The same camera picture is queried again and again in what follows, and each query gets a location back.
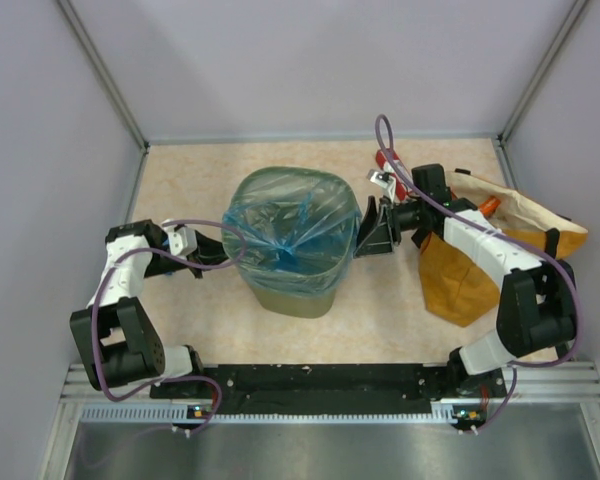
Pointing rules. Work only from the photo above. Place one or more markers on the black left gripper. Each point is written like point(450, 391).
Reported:
point(208, 252)

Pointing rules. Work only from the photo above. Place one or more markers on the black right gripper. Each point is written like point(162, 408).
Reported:
point(382, 238)

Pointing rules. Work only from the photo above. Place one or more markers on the olive green plastic trash bin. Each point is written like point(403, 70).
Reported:
point(295, 295)

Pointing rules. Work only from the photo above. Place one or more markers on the blue plastic trash bag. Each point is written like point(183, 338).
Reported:
point(290, 235)

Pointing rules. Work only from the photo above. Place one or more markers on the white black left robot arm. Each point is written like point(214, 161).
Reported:
point(117, 342)

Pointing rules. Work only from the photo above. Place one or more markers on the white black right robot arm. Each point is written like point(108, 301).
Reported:
point(536, 307)

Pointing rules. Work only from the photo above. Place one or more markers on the red rectangular carton box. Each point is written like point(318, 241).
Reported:
point(402, 190)

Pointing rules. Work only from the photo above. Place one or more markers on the yellow canvas tote bag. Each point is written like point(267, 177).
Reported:
point(462, 271)

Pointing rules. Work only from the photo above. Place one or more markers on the orange packet in tote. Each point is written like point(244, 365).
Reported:
point(489, 206)

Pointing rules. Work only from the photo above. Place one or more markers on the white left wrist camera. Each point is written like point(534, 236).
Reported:
point(181, 239)

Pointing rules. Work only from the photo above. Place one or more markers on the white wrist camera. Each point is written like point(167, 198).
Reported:
point(386, 181)
point(181, 239)

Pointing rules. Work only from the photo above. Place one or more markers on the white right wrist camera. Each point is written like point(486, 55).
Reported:
point(386, 181)

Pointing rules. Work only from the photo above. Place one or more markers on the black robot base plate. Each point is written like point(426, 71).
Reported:
point(340, 389)

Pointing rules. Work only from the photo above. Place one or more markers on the grey slotted cable duct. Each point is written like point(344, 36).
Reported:
point(192, 415)

